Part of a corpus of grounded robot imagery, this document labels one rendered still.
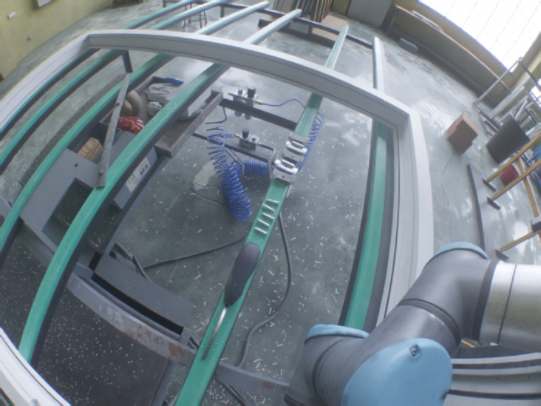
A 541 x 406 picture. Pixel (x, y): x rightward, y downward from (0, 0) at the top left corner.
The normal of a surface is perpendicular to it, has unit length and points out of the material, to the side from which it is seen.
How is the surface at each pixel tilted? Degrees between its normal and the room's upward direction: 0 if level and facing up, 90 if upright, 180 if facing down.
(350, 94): 90
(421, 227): 0
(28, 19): 90
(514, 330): 83
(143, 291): 0
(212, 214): 0
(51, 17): 90
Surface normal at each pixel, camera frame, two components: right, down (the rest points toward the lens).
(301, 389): -0.66, -0.58
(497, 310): -0.91, -0.10
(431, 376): 0.09, -0.43
